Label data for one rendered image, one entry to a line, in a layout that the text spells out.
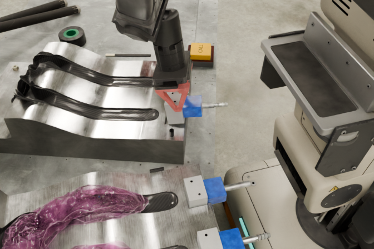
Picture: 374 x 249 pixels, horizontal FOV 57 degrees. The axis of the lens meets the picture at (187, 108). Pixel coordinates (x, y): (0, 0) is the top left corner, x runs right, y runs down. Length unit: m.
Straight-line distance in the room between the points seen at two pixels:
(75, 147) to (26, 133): 0.11
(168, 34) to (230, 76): 1.60
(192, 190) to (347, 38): 0.40
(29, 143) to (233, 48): 1.81
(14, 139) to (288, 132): 0.64
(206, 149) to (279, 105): 1.29
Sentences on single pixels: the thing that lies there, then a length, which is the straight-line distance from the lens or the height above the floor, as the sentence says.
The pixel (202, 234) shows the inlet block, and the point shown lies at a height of 0.88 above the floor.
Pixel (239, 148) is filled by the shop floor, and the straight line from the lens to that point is 1.83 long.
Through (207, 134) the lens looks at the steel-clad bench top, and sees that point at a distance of 0.84.
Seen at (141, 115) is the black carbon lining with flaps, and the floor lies 0.88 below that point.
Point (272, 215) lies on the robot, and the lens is 1.34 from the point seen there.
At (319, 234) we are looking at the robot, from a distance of 1.37.
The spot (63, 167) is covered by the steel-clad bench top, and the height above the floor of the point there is 0.80.
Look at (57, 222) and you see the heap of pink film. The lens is 0.66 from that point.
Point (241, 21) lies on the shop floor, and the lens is 2.71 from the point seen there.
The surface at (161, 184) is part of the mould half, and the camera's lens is 0.70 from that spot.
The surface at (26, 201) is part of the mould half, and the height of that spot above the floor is 0.87.
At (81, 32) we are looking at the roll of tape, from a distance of 1.15.
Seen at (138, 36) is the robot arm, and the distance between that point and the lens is 0.56.
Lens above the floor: 1.46
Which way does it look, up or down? 48 degrees down
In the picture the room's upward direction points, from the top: straight up
